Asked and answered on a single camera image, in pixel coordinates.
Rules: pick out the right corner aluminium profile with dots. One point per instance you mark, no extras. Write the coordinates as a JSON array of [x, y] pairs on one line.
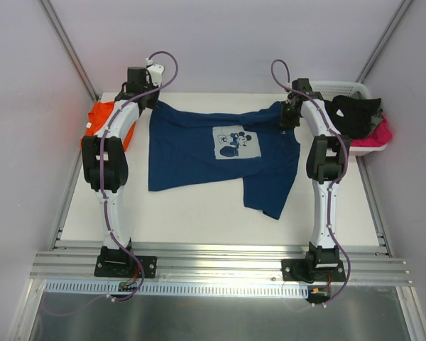
[[382, 43]]

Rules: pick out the left corner aluminium profile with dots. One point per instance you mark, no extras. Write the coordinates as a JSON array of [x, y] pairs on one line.
[[59, 30]]

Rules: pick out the aluminium mounting rail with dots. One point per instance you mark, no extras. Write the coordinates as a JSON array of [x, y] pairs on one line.
[[370, 266]]

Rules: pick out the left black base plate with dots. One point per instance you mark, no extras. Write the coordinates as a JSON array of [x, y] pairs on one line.
[[124, 266]]

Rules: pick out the corner aluminium profile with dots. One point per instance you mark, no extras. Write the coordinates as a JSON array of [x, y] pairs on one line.
[[382, 43], [59, 30]]

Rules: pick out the pink t-shirt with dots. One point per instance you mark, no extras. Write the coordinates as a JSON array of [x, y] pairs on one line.
[[381, 135]]

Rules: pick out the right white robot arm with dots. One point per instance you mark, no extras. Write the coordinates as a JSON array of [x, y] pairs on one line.
[[326, 165]]

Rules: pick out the white slotted cable duct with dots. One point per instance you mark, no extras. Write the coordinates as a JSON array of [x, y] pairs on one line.
[[152, 288]]

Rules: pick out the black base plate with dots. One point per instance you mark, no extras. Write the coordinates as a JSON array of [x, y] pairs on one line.
[[300, 270], [124, 266]]

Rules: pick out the navy blue t-shirt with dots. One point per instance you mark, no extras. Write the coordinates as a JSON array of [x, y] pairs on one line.
[[187, 148]]

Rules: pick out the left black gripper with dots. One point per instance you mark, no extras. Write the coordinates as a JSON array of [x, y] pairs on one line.
[[150, 101]]

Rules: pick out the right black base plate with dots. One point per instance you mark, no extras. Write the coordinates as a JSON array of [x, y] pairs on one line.
[[300, 270]]

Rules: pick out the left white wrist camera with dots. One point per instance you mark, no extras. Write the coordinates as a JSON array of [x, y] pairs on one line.
[[155, 72]]

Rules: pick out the black t-shirt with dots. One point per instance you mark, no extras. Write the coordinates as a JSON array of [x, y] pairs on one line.
[[352, 117]]

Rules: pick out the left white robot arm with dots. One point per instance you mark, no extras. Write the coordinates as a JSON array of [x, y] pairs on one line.
[[106, 171]]

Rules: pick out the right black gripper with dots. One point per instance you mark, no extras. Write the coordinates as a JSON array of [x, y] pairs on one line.
[[288, 118]]

